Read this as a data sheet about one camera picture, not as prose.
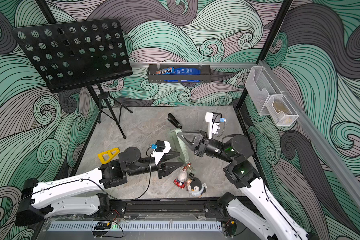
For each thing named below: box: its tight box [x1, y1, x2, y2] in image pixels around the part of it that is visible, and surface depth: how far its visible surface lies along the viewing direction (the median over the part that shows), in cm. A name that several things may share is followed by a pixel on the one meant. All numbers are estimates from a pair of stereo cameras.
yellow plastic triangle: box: [97, 147, 120, 164], surface depth 94 cm
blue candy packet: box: [155, 67, 201, 75], surface depth 94 cm
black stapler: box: [167, 113, 183, 130], surface depth 109 cm
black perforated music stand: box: [12, 18, 133, 139], surface depth 66 cm
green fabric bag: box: [170, 128, 192, 164], surface depth 52 cm
